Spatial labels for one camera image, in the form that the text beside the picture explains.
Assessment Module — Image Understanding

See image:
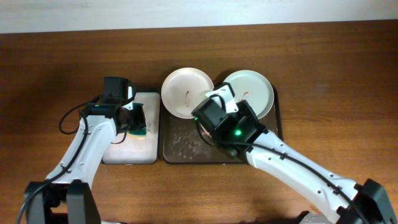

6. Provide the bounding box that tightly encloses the pale green plate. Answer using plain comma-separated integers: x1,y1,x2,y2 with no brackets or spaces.
224,70,274,119

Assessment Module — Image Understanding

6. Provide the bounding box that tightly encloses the white cloth in tray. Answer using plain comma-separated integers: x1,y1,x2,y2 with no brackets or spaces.
102,91,161,164

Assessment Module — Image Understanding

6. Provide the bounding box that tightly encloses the large brown serving tray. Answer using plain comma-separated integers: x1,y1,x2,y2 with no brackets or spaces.
160,104,280,164

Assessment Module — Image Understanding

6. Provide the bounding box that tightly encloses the green and yellow sponge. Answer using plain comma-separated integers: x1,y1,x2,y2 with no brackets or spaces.
127,103,147,138

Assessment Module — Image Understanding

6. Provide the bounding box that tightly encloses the cream white plate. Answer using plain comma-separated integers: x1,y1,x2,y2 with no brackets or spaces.
195,89,213,137

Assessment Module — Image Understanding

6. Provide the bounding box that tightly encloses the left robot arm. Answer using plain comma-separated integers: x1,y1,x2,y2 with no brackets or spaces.
16,77,145,223

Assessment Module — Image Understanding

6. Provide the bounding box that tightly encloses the pinkish white plate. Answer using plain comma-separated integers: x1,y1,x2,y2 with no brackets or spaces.
161,67,214,119

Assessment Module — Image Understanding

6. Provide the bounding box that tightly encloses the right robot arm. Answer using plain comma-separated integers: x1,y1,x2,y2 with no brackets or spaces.
192,99,397,223

